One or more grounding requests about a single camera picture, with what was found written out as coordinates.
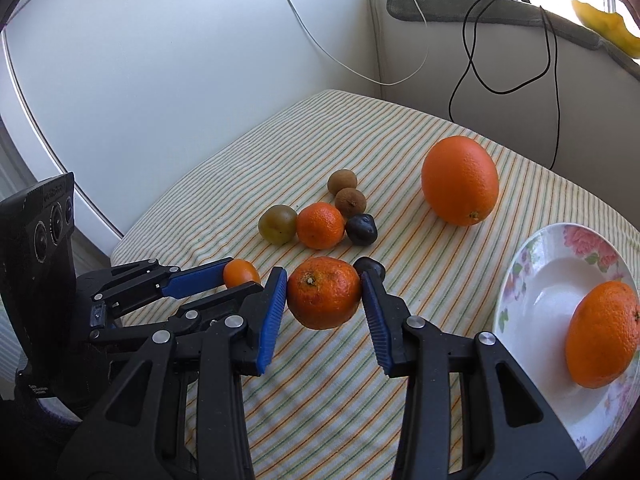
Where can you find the small orange kumquat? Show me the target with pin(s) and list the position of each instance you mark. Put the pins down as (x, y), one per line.
(241, 271)

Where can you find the green-brown plum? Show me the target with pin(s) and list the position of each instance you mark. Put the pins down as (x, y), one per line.
(277, 224)

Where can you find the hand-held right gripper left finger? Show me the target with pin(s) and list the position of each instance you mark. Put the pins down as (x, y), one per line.
(272, 320)

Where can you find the smooth mandarin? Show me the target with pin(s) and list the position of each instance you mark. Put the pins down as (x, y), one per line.
(320, 226)

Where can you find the wrinkled mandarin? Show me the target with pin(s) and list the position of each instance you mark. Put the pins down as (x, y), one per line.
(325, 292)

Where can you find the large orange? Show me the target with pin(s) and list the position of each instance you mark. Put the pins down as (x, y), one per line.
(460, 180)
(602, 335)

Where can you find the grey windowsill mat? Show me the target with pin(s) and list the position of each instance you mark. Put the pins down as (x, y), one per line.
(430, 5)

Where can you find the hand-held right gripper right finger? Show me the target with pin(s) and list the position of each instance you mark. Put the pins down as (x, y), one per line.
(375, 325)

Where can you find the striped tablecloth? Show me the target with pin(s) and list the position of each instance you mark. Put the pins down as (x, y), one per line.
(350, 125)

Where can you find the dark purple plum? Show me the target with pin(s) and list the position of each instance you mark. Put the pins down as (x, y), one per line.
(361, 230)

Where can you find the white floral plate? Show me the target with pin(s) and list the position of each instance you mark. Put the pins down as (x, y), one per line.
(550, 280)

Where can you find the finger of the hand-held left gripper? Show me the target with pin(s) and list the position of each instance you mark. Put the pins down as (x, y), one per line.
(195, 277)
(220, 300)

